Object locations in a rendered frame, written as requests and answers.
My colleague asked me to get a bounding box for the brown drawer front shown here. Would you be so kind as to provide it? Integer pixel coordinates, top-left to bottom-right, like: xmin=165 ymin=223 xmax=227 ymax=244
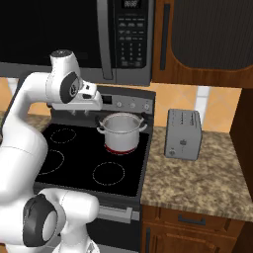
xmin=141 ymin=205 xmax=247 ymax=239

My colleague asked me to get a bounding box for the dark wall cupboard handle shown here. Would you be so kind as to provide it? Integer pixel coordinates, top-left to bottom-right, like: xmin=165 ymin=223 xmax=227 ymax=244
xmin=159 ymin=3 xmax=172 ymax=71

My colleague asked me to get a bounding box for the dark brown tall cupboard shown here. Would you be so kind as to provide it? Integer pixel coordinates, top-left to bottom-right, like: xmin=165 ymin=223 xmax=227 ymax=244
xmin=229 ymin=86 xmax=253 ymax=203

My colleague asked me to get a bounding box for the dark base cupboard handle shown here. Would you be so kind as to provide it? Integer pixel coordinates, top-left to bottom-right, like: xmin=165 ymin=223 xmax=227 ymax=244
xmin=144 ymin=226 xmax=152 ymax=253

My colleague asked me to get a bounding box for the grey toaster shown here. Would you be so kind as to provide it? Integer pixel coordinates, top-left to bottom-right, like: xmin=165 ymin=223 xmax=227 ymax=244
xmin=163 ymin=108 xmax=204 ymax=162

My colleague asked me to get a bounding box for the brown base cupboard door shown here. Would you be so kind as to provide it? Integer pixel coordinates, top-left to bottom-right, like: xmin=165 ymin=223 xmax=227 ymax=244
xmin=141 ymin=222 xmax=241 ymax=253

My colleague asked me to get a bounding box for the silver microwave door handle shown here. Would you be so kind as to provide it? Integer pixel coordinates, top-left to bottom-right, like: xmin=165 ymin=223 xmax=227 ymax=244
xmin=96 ymin=0 xmax=115 ymax=81

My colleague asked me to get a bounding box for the silver pot with handles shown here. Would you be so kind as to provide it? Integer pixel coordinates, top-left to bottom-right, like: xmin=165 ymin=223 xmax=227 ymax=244
xmin=96 ymin=112 xmax=149 ymax=154

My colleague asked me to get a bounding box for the black and silver microwave oven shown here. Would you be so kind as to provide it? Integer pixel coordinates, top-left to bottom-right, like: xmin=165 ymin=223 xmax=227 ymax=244
xmin=0 ymin=0 xmax=155 ymax=88

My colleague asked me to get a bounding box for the brown wall cupboard door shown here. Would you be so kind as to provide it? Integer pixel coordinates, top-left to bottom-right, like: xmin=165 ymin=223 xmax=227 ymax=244
xmin=151 ymin=0 xmax=253 ymax=90

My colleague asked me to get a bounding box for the black stove with hob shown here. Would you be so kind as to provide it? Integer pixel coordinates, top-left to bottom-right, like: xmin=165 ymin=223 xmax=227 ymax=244
xmin=33 ymin=84 xmax=157 ymax=253

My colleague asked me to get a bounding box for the silver oven door handle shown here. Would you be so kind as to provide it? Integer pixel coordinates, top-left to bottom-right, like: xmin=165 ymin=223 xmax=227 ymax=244
xmin=97 ymin=205 xmax=133 ymax=225

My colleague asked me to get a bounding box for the dark drawer handle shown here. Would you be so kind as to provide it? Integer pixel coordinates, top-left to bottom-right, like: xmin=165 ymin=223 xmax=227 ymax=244
xmin=177 ymin=213 xmax=208 ymax=227

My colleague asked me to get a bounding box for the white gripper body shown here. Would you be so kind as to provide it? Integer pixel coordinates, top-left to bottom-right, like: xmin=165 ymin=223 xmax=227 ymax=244
xmin=50 ymin=93 xmax=104 ymax=112

